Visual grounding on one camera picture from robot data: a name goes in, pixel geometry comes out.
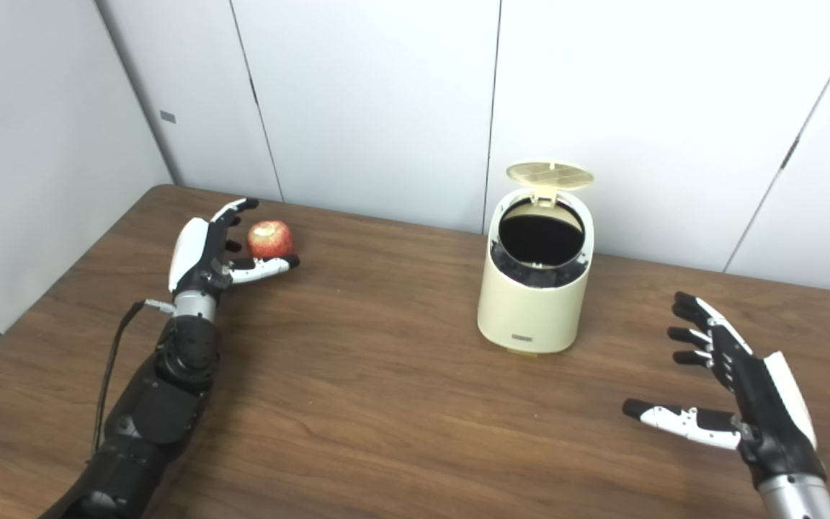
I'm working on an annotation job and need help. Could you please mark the cream round bin lid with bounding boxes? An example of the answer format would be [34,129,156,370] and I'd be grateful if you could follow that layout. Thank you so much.
[506,160,595,206]

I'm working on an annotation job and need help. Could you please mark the red apple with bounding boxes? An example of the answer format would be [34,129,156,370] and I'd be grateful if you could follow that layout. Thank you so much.
[246,221,294,260]

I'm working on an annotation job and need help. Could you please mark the cream-colored bin body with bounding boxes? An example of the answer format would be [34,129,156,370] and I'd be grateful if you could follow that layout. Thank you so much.
[477,187,594,356]

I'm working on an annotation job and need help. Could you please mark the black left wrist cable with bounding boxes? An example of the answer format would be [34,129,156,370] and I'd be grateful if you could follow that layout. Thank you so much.
[89,299,177,462]

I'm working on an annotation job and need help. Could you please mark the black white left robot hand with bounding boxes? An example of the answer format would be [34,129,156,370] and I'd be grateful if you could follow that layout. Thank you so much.
[168,198,300,296]

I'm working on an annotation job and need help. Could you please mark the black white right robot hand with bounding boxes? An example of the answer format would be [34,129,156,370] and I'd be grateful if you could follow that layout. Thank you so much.
[622,291,828,491]

